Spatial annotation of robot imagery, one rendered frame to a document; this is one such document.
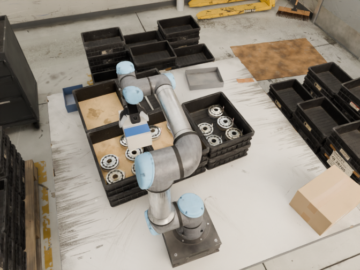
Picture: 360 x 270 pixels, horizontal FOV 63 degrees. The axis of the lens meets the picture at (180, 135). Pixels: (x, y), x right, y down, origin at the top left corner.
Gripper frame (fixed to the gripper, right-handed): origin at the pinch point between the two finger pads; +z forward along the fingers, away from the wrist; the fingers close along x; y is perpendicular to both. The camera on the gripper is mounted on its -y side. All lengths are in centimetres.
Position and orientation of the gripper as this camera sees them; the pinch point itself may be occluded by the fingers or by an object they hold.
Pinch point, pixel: (134, 125)
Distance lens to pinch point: 151.0
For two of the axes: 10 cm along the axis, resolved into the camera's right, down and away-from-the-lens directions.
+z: -0.1, 6.5, 7.6
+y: -3.3, -7.2, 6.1
